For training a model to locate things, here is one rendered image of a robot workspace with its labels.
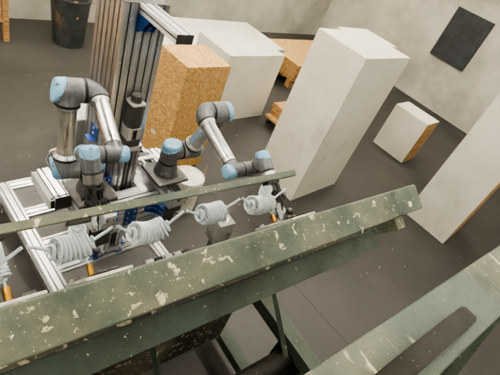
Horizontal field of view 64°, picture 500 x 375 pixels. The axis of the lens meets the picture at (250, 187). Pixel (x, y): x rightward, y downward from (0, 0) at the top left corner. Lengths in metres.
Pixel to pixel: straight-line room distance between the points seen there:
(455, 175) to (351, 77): 1.98
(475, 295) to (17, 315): 0.84
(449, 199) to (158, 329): 4.56
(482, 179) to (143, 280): 4.60
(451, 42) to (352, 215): 8.55
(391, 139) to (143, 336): 6.00
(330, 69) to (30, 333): 3.59
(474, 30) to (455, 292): 8.95
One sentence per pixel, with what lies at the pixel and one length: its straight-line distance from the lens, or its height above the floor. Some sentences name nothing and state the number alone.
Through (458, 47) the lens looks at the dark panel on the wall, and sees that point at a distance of 9.72.
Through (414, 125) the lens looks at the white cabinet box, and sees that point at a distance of 6.61.
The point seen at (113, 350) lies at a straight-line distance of 1.12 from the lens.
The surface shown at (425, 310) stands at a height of 2.20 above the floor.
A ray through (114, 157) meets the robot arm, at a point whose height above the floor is 1.55.
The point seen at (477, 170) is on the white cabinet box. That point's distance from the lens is 5.18.
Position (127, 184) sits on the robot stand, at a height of 0.95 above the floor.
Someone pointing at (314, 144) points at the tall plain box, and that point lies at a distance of 4.23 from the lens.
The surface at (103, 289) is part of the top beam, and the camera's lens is 0.89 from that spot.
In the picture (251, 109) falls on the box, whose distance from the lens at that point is 5.80.
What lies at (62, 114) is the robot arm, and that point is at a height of 1.52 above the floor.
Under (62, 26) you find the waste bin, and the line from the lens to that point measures 6.24.
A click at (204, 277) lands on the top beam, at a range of 0.98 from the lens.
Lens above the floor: 2.65
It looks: 36 degrees down
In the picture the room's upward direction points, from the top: 24 degrees clockwise
